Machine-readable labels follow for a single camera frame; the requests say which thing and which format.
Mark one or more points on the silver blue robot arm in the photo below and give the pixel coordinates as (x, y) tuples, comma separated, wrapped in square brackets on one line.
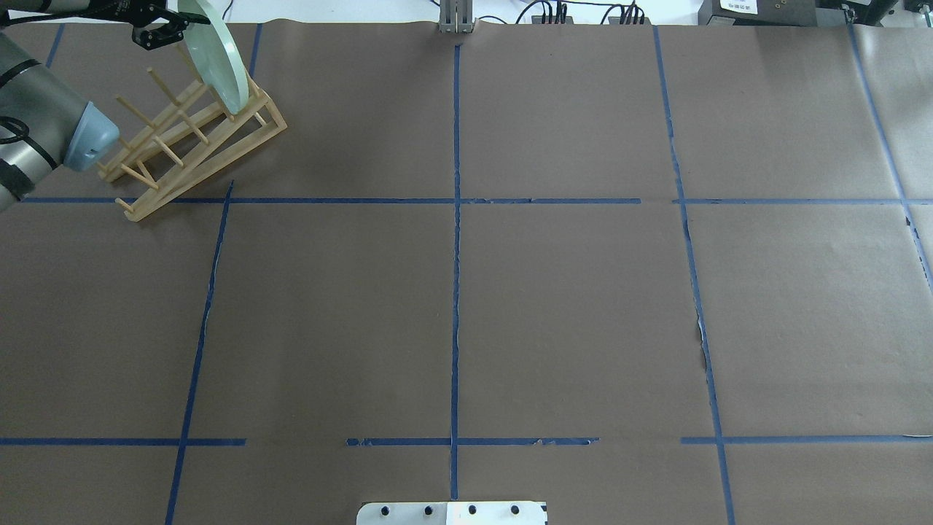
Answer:
[(47, 124)]

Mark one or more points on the brown paper table cover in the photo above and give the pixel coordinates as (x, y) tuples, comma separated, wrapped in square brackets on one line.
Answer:
[(672, 275)]

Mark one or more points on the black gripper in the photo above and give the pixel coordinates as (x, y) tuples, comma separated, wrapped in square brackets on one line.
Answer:
[(154, 33)]

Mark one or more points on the light green plate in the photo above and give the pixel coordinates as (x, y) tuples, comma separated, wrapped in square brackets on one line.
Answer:
[(215, 55)]

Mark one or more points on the white mounting plate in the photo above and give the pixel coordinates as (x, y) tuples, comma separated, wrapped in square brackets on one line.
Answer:
[(455, 512)]

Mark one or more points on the grey metal bracket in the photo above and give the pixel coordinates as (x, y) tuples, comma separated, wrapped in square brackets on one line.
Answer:
[(456, 16)]

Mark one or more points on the black box with label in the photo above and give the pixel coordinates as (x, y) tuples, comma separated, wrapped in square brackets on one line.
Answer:
[(757, 13)]

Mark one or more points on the wooden dish rack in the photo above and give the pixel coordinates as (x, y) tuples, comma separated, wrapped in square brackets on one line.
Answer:
[(192, 139)]

